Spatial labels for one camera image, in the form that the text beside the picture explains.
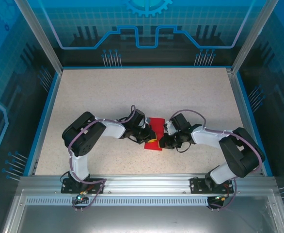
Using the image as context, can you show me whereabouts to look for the red square paper sheet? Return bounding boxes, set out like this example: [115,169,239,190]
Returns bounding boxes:
[143,117,166,151]

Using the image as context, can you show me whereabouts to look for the blue table edge strip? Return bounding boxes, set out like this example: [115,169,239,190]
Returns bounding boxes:
[23,71,62,177]
[235,71,273,177]

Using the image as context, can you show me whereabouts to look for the grey metal tray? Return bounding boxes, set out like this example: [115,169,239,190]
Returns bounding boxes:
[0,189,284,233]

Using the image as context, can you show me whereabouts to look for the blue circuit print side panel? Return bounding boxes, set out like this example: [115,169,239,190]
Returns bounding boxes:
[236,0,284,233]
[0,0,60,233]

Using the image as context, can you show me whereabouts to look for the blue gear print panel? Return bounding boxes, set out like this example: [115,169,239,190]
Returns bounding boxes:
[36,0,258,67]

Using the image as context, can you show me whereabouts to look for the thin black left wrist cable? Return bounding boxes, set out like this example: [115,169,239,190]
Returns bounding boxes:
[127,135,144,144]

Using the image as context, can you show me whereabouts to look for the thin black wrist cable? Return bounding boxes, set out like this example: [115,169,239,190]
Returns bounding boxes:
[175,142,192,153]
[127,135,144,144]

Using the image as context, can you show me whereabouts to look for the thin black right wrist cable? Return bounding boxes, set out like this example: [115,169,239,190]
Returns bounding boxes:
[175,142,192,153]

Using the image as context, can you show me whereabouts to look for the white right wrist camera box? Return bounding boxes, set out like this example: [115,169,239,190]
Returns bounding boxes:
[164,119,176,135]

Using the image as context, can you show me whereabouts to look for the aluminium mounting rail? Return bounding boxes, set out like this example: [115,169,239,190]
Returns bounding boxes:
[18,172,278,195]

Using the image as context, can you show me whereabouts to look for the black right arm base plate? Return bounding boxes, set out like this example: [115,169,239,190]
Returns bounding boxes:
[189,177,237,194]

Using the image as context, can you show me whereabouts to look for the slotted aluminium cable duct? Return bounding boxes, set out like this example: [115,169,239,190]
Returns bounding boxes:
[25,197,230,207]

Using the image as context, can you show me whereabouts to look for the aluminium table side rail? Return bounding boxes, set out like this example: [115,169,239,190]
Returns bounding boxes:
[225,67,264,175]

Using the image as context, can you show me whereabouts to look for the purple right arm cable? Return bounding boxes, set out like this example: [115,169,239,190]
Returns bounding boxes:
[170,109,266,211]

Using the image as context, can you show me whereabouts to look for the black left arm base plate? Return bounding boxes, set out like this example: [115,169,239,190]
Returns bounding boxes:
[61,178,106,194]

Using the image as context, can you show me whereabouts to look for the aluminium frame post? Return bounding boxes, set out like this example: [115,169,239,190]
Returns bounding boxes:
[231,0,280,75]
[13,0,64,73]

